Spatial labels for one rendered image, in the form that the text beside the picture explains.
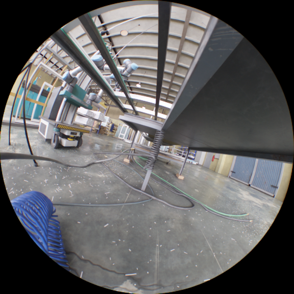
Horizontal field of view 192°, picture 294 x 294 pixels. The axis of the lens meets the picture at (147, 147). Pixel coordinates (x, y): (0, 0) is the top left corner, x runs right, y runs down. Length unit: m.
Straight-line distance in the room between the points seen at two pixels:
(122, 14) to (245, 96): 9.07
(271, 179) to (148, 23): 11.39
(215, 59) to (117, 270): 0.53
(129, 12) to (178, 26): 3.47
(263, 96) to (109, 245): 0.61
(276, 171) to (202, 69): 5.82
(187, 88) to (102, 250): 0.53
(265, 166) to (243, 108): 5.80
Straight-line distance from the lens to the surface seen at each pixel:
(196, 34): 8.21
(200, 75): 0.17
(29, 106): 4.27
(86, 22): 0.59
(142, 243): 0.45
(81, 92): 1.65
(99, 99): 1.72
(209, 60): 0.15
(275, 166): 5.93
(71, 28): 0.74
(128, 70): 0.96
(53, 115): 1.62
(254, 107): 0.28
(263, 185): 5.92
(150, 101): 1.05
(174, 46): 8.76
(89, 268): 0.40
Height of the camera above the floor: 0.40
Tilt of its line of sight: 2 degrees down
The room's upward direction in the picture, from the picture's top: 18 degrees clockwise
